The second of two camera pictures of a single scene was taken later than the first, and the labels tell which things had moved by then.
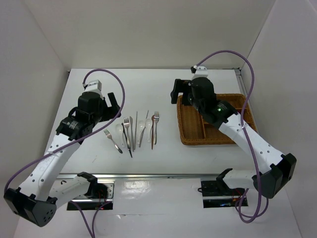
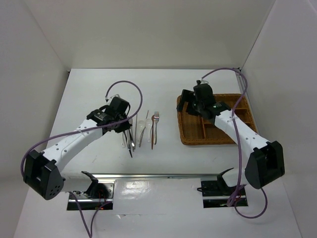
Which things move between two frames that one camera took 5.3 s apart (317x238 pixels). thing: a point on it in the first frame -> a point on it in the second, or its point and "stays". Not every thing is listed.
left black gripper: x=109 y=110 -> x=125 y=127
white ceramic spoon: x=148 y=123 stays
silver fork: x=156 y=120 stays
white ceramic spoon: x=141 y=126 stays
